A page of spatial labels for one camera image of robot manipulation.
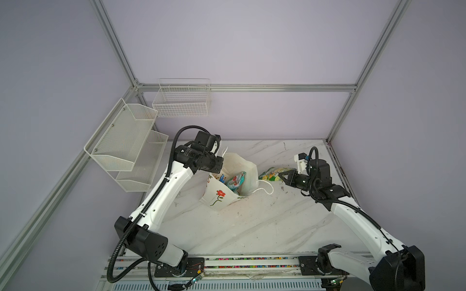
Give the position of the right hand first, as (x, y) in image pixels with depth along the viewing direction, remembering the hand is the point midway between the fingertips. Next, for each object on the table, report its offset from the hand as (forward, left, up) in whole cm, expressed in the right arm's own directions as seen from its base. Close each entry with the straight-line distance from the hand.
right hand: (278, 174), depth 78 cm
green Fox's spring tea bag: (+2, +2, -3) cm, 4 cm away
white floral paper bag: (-9, +26, -4) cm, 28 cm away
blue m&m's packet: (0, +25, -4) cm, 25 cm away
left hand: (0, +27, +5) cm, 28 cm away
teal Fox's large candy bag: (-2, +19, -3) cm, 19 cm away
